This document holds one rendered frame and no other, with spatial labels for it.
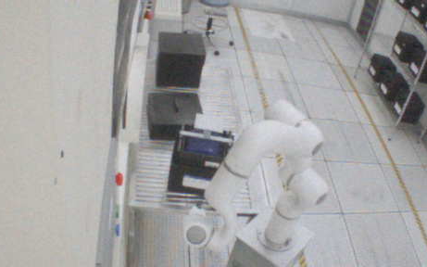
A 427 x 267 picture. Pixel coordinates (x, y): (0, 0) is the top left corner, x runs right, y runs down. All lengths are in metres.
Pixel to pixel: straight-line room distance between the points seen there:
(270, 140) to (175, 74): 1.47
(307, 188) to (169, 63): 1.29
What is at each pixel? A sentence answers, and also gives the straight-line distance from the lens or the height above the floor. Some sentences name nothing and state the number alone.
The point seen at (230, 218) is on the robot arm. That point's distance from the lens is 1.28.
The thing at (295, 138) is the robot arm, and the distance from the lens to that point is 1.22.
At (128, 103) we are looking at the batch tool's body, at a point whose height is 1.10.
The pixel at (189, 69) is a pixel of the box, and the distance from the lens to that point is 2.57.
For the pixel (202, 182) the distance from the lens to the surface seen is 1.91.
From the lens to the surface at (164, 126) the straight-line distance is 2.18.
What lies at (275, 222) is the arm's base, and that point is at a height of 0.90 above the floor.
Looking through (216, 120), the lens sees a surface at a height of 1.08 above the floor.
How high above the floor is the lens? 2.22
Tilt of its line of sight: 39 degrees down
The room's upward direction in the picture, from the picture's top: 12 degrees clockwise
